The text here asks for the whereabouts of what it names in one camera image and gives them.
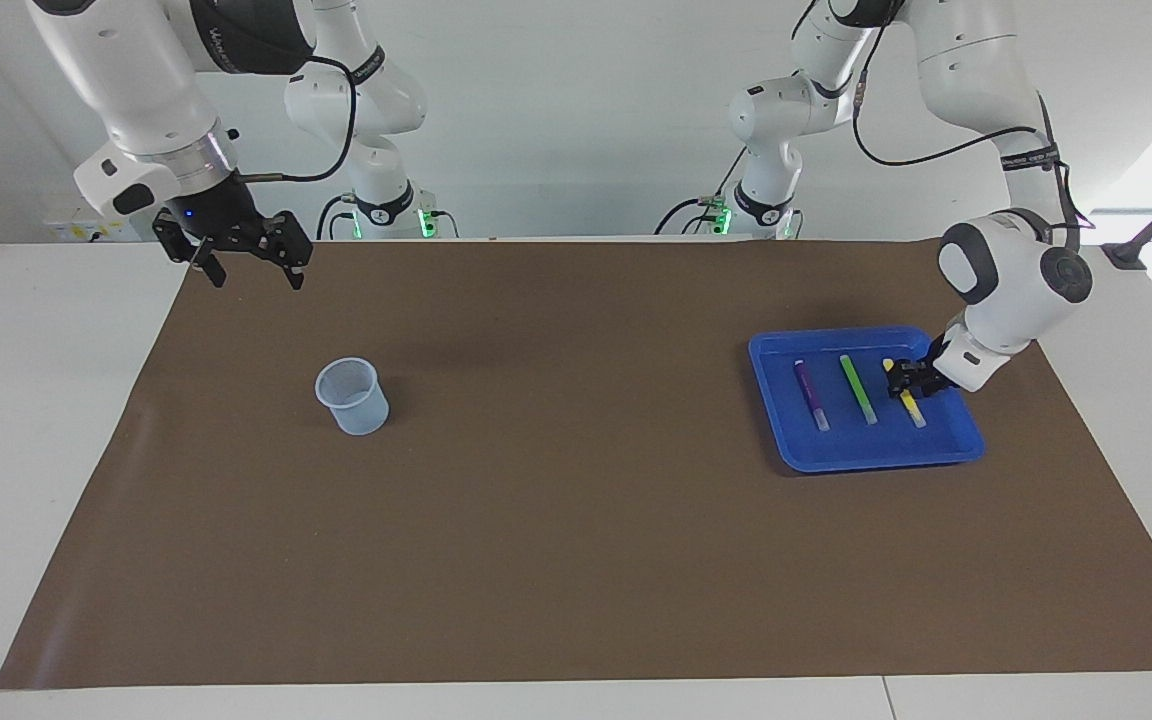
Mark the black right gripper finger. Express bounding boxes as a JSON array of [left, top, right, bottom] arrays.
[[153, 215, 227, 289], [261, 210, 314, 291]]

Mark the yellow marker pen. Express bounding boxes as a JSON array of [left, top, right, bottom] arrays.
[[882, 358, 928, 429]]

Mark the green marker pen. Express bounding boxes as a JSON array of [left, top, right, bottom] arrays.
[[839, 354, 879, 426]]

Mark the purple marker pen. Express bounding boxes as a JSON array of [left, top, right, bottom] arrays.
[[793, 359, 831, 433]]

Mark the blue plastic tray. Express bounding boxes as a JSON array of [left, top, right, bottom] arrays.
[[748, 325, 987, 474]]

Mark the translucent plastic cup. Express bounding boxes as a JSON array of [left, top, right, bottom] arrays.
[[314, 357, 390, 436]]

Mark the brown table mat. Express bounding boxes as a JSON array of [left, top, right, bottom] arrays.
[[0, 238, 1152, 691]]

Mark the black right arm base cable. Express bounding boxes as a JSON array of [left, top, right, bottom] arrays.
[[316, 195, 359, 241]]

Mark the black arm base cable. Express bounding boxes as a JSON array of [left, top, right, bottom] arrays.
[[316, 195, 359, 241], [654, 150, 749, 237]]

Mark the white wall power box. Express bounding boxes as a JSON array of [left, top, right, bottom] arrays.
[[44, 195, 162, 243]]

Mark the black right arm gripper cable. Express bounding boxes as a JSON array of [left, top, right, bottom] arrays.
[[241, 55, 357, 183]]

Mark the black arm gripper cable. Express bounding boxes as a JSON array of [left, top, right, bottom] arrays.
[[241, 55, 357, 183], [851, 0, 1097, 231]]

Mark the black left arm gripper cable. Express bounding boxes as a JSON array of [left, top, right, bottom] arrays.
[[851, 0, 1097, 231]]

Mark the black left arm base cable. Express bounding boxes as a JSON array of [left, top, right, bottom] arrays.
[[654, 150, 749, 237]]

